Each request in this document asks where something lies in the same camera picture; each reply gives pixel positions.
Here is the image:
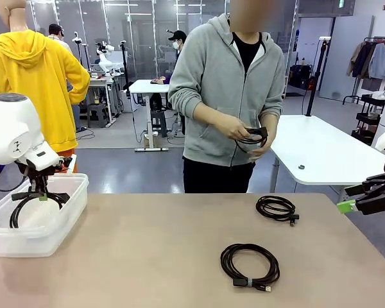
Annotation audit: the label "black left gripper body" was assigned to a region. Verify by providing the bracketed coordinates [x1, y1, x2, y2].
[24, 166, 51, 188]

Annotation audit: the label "black power cord coil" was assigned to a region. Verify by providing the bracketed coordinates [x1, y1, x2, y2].
[233, 126, 269, 152]
[8, 190, 70, 230]

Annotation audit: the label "black USB extension cable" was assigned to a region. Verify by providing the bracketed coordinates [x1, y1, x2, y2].
[220, 243, 280, 293]
[255, 195, 300, 229]

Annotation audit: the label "person's left forearm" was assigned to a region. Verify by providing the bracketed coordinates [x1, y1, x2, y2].
[259, 113, 279, 148]

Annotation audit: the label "person's right forearm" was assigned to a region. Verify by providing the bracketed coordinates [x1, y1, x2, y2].
[192, 101, 232, 130]

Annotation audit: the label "person's left hand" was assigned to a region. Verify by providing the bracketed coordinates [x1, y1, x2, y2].
[247, 139, 274, 163]

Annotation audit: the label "person's right hand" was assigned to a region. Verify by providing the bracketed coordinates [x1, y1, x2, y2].
[222, 114, 254, 141]

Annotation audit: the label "clear plastic storage bin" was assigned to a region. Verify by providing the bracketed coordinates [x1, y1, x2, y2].
[0, 173, 90, 258]

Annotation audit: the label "orange trousers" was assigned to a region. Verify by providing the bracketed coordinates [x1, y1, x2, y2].
[53, 148, 78, 174]

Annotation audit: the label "black utility cart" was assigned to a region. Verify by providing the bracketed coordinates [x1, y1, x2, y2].
[350, 93, 385, 146]

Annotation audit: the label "large white table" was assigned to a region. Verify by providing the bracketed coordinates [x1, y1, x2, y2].
[268, 114, 385, 213]

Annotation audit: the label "grey step stool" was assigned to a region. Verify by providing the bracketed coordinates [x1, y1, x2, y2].
[87, 103, 110, 129]

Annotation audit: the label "yellow hoodie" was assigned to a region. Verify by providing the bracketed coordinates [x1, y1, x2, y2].
[0, 29, 91, 156]

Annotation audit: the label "workbench with equipment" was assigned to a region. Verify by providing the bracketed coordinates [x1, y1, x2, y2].
[87, 69, 119, 128]

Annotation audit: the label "clothes rack with garments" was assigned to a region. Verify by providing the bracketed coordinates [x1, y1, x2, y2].
[342, 36, 385, 105]

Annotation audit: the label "black pole with white top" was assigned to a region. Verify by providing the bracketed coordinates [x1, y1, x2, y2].
[304, 35, 332, 117]

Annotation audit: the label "black bags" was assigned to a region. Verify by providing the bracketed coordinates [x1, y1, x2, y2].
[289, 64, 316, 90]

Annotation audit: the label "black tripod stand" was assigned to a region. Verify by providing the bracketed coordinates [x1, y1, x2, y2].
[119, 39, 132, 99]

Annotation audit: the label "white standing desk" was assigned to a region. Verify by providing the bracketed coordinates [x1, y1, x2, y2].
[128, 79, 171, 152]

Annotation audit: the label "standing person with dark hair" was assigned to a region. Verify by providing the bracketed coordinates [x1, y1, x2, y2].
[47, 23, 83, 133]

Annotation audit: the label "beige mannequin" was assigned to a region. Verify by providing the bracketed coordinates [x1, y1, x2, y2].
[0, 0, 28, 33]

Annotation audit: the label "person in grey hoodie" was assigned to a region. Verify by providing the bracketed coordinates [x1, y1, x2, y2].
[167, 0, 286, 194]

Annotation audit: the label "seated person with black cap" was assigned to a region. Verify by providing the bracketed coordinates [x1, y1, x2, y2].
[150, 29, 188, 86]

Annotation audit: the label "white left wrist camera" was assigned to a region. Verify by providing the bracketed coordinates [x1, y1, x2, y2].
[55, 154, 78, 175]

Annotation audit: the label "tripod with white camera head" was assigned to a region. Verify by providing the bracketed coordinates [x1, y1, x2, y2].
[71, 31, 85, 64]

